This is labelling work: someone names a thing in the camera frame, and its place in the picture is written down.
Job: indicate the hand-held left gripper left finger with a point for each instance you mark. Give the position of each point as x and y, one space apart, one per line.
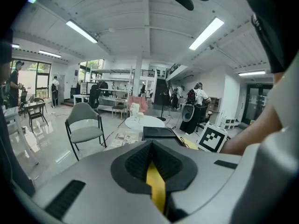
133 169

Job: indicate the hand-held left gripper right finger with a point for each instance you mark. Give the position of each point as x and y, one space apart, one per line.
177 171

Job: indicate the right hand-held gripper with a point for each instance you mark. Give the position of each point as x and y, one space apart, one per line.
211 137

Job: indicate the black box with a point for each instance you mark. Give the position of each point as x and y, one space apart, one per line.
158 133

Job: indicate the person's right forearm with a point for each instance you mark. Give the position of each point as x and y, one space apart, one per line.
254 127

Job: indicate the yellow sheet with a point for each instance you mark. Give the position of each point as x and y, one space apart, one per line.
189 144

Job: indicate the white storage boxes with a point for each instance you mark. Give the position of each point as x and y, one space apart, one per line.
229 123

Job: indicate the printed magazine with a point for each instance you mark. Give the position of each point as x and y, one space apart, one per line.
125 137

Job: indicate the white round table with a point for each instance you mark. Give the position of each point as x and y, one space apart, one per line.
146 122

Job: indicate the small white cup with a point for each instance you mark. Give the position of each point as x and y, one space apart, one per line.
140 117

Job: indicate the dark glass door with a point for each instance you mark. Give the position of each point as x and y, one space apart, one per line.
255 102

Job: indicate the black floor stand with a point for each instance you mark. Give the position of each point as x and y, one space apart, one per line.
161 106

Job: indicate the pink armchair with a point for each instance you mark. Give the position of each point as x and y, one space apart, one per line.
138 102

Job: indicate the grey chair with black legs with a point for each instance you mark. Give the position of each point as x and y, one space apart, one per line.
85 122

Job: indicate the black staircase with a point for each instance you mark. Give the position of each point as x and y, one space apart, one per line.
172 78

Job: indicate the long ceiling light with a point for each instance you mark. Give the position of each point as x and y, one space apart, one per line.
81 31
49 53
251 73
206 33

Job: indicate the black office chair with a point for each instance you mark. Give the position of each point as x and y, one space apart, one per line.
94 97

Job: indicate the black table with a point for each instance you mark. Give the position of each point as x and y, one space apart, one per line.
35 106

